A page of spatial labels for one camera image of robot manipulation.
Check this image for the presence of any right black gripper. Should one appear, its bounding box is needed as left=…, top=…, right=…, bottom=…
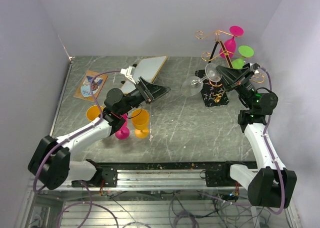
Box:
left=215, top=66, right=258, bottom=111

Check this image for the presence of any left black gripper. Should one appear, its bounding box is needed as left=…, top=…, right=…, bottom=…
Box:
left=118, top=76, right=171, bottom=116

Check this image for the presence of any yellow wine glass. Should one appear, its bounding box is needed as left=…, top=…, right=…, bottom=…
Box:
left=131, top=109, right=150, bottom=139
left=86, top=105, right=104, bottom=122

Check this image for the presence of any clear wine glass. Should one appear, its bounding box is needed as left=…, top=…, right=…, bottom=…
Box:
left=180, top=63, right=222, bottom=97

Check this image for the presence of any pink wine glass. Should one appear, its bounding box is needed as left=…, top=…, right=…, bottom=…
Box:
left=115, top=114, right=130, bottom=140
left=224, top=26, right=244, bottom=58

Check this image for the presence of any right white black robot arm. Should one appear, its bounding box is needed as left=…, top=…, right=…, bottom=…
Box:
left=216, top=63, right=297, bottom=214

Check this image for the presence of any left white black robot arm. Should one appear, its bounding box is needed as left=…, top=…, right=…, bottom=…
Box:
left=27, top=77, right=171, bottom=190

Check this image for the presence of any green wine glass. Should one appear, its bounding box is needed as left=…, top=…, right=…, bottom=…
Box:
left=232, top=45, right=255, bottom=69

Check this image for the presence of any yellow framed whiteboard tablet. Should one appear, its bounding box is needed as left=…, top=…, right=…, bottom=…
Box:
left=121, top=56, right=168, bottom=94

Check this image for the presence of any orange picture book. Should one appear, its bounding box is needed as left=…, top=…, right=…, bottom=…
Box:
left=73, top=71, right=108, bottom=102

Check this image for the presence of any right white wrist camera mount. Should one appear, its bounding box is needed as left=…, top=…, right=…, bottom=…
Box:
left=249, top=63, right=261, bottom=76

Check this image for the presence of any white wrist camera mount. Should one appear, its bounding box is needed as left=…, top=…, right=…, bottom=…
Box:
left=249, top=63, right=261, bottom=76
left=120, top=66, right=136, bottom=85

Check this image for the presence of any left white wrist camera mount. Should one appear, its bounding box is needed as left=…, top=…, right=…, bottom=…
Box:
left=120, top=66, right=136, bottom=85

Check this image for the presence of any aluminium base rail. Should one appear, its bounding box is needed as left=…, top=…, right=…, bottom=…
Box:
left=29, top=161, right=270, bottom=191

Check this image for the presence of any floor cable bundle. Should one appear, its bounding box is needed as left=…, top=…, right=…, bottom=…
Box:
left=82, top=187, right=273, bottom=228

